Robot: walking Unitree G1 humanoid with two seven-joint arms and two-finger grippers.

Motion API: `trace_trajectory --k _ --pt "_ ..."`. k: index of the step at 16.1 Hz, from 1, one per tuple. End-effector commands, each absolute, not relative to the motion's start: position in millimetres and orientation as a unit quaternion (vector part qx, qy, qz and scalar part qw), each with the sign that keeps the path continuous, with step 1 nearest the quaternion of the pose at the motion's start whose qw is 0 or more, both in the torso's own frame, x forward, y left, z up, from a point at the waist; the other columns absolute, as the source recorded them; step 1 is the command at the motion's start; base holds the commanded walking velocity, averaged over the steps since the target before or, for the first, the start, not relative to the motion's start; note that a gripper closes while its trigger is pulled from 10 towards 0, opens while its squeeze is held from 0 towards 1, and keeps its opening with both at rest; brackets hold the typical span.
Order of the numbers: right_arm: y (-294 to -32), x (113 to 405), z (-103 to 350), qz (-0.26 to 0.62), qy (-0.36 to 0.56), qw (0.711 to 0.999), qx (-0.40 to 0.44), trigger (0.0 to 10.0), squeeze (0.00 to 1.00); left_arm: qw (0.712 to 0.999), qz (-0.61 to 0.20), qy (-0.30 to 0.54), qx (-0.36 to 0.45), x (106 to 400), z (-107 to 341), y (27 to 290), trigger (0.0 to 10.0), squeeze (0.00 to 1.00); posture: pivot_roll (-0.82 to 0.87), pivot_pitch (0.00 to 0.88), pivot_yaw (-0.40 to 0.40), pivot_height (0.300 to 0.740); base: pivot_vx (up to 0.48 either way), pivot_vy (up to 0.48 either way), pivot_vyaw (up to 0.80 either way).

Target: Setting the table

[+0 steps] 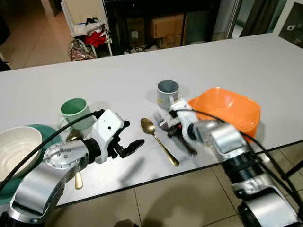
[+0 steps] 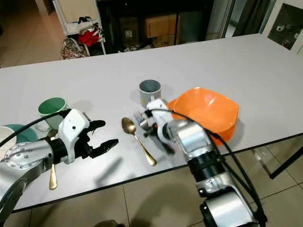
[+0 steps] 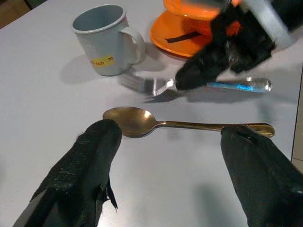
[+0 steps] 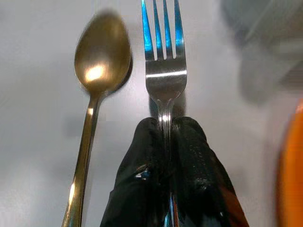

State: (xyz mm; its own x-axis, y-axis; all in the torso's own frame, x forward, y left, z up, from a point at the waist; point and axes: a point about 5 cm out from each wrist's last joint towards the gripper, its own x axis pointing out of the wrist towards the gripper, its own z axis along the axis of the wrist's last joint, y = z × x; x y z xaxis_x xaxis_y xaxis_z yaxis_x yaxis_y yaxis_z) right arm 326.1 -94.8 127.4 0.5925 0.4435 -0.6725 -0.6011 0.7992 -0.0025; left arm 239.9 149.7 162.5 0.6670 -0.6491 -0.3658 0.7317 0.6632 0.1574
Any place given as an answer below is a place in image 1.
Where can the orange plastic bowl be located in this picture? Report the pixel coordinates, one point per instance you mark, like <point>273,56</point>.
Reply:
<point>227,106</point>

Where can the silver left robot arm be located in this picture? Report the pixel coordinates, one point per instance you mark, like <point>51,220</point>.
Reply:
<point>42,184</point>

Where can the gold metal spoon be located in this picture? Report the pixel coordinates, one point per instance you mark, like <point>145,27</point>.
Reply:
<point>147,126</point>
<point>78,180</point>

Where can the grey ceramic mug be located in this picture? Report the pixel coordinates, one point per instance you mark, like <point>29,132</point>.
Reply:
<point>166,97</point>

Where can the green ceramic mug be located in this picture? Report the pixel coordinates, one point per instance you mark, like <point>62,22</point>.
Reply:
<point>73,106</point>

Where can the teal plate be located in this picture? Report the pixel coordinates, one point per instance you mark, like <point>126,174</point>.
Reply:
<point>47,135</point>

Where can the robot leg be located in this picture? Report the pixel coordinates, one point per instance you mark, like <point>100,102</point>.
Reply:
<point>127,224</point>

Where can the small brown cardboard box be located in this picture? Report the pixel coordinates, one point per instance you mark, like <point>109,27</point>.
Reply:
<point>170,41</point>

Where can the patterned bag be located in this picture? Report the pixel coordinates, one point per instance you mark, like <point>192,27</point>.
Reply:
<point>79,51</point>

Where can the red cloth item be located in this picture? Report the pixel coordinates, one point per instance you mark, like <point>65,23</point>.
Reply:
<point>96,39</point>

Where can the dark cardboard box with label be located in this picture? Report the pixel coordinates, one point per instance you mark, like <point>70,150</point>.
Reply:
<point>136,30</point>

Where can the large brown cardboard box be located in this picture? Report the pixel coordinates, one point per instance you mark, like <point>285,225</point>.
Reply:
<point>168,26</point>

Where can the black table leg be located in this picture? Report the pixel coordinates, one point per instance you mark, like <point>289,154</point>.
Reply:
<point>293,171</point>

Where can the white ceramic bowl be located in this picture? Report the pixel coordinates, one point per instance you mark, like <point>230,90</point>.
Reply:
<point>16,146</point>

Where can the black shelf unit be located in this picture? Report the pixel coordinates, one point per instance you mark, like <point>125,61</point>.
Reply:
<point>203,23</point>

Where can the white rack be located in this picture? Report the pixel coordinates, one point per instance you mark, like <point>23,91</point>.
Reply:
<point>83,12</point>

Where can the white cabinet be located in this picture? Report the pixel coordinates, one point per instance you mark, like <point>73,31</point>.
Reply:
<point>291,23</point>

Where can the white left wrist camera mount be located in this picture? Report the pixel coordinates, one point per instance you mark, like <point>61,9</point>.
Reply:
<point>108,126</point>

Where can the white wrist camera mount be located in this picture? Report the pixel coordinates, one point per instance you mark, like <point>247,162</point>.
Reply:
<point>181,108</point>
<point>108,126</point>

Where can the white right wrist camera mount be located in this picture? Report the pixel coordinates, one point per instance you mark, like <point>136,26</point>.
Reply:
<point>181,108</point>

